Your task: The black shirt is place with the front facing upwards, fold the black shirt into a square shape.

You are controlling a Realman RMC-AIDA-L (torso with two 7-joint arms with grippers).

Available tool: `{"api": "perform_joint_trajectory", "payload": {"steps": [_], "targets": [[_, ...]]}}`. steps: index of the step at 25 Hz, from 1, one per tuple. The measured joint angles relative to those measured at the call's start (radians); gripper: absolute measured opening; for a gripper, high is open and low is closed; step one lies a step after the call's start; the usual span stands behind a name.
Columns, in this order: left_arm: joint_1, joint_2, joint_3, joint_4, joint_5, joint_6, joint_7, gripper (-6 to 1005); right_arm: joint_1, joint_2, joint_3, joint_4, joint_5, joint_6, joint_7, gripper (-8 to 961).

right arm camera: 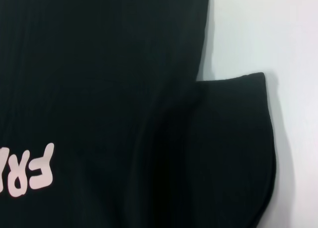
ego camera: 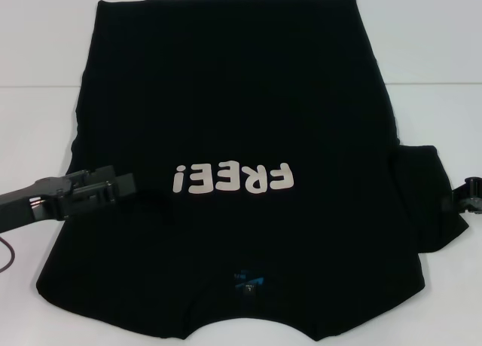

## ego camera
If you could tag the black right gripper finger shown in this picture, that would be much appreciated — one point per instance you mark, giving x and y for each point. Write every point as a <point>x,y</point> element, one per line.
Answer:
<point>474,207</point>
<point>472,189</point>

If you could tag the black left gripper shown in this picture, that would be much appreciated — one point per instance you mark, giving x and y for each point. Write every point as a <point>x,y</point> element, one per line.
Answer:
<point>19,206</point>

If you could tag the black shirt with FREE print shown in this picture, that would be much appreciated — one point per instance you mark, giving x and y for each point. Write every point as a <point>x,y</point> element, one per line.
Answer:
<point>226,97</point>

